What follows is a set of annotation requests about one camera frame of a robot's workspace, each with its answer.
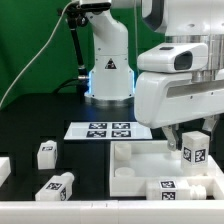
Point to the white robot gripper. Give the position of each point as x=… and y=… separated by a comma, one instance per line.
x=168, y=99

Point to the white square tabletop part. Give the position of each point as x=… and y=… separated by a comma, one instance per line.
x=134, y=163

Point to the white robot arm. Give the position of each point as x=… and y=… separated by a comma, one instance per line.
x=181, y=21

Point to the white marker sheet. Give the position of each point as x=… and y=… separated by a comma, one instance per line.
x=107, y=130

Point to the white right wall rail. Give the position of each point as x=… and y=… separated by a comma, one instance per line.
x=218, y=187

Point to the white wall rail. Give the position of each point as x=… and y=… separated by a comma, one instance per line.
x=113, y=212
x=218, y=187

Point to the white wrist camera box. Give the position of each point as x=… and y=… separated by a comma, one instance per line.
x=174, y=58

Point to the white front wall rail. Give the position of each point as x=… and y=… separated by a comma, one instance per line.
x=113, y=212

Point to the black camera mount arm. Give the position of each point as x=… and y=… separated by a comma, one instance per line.
x=76, y=17

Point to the white left wall block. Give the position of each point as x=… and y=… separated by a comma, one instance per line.
x=5, y=169

